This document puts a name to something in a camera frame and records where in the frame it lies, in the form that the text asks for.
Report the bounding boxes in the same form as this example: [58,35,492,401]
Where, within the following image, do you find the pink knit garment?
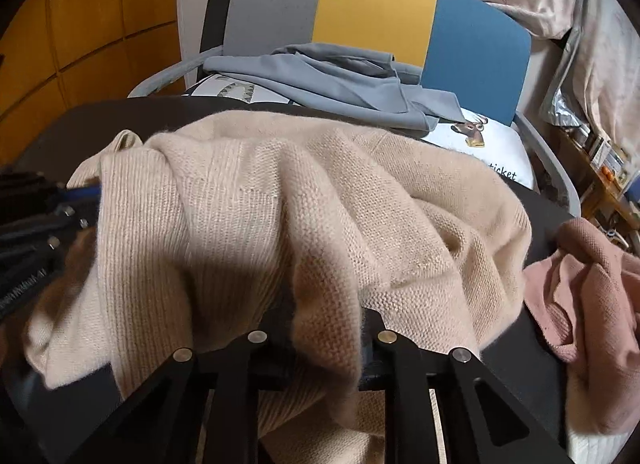
[522,217,640,437]

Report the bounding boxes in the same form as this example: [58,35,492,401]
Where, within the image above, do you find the wooden shelf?
[550,124,640,250]

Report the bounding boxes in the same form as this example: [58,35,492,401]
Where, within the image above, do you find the grey yellow blue chair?
[127,0,583,217]

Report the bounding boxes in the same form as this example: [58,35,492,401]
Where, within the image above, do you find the beige knit sweater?
[25,112,533,464]

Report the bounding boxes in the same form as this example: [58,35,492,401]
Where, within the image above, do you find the grey-blue garment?
[204,43,463,132]

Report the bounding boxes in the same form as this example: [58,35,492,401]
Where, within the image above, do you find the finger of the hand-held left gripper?
[45,207,98,252]
[50,183,103,206]

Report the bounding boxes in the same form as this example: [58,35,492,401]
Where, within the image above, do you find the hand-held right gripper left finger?
[70,294,311,464]

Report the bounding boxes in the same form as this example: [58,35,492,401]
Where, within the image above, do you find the white ribbed cloth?
[567,431,628,464]

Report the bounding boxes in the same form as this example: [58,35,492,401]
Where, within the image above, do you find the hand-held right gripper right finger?
[357,308,571,464]

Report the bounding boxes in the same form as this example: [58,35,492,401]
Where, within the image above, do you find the white deer print cushion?
[182,72,543,192]

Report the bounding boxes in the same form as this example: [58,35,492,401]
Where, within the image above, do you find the silver foil bag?
[544,88,592,131]

